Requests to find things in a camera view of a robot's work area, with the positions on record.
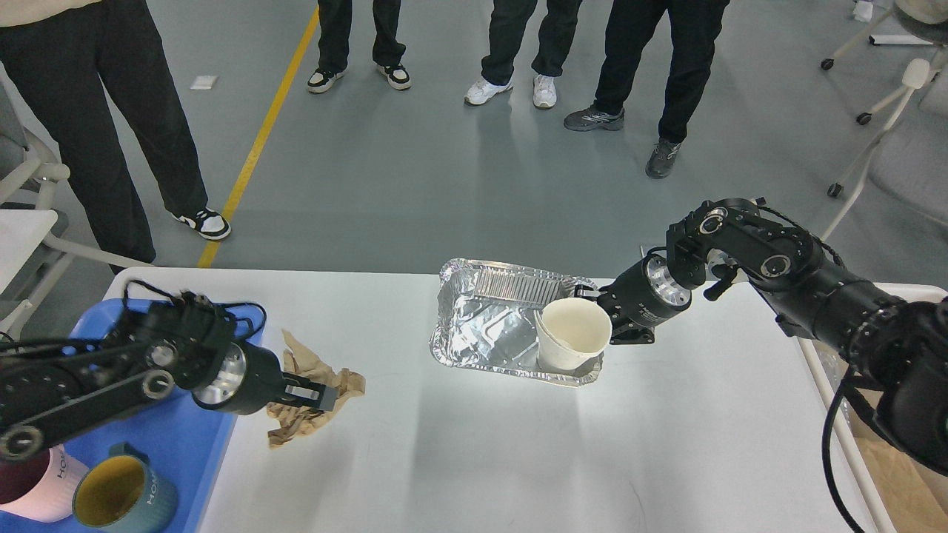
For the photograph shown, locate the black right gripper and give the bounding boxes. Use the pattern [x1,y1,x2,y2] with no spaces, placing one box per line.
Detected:
[573,255,692,345]

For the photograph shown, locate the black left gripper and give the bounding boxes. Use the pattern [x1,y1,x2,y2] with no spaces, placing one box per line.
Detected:
[192,342,338,415]

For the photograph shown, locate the brown paper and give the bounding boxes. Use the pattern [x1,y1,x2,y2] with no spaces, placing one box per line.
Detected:
[851,420,947,532]
[267,330,367,449]

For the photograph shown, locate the white paper cup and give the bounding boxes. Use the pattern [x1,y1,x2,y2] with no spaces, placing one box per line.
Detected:
[536,298,612,372]

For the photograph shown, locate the aluminium foil tray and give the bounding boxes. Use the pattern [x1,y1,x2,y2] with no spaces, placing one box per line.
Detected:
[430,258,604,387]

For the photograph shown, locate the dark green mug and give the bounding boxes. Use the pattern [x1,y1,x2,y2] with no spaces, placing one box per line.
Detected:
[72,442,178,532]

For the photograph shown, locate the pink ribbed mug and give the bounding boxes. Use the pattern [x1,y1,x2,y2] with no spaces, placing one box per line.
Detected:
[1,446,89,523]

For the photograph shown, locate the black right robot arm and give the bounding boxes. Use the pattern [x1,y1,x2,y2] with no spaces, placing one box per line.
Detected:
[575,198,947,531]

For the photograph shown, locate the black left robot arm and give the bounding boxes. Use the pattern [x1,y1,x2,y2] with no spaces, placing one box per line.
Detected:
[1,286,338,462]

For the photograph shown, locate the person with grey sneakers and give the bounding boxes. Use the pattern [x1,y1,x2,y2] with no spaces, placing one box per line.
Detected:
[563,0,730,179]

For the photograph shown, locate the white side table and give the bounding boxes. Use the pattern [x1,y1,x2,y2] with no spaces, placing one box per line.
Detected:
[1,209,62,338]

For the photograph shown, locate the grey white office chair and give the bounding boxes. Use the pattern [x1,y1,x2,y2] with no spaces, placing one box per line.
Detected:
[1,89,144,320]

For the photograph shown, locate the white office chair right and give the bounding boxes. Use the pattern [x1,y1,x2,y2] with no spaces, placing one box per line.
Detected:
[818,0,948,241]

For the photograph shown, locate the person with black white sneakers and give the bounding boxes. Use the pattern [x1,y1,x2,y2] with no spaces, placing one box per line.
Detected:
[307,0,413,94]

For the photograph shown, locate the beige plastic bin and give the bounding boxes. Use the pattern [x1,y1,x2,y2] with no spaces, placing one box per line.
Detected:
[797,282,946,532]

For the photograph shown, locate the brown paper in bin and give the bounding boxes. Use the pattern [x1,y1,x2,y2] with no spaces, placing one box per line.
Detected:
[851,420,947,532]

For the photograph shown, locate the person in cream shirt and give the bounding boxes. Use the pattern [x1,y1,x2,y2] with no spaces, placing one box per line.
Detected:
[1,1,231,263]

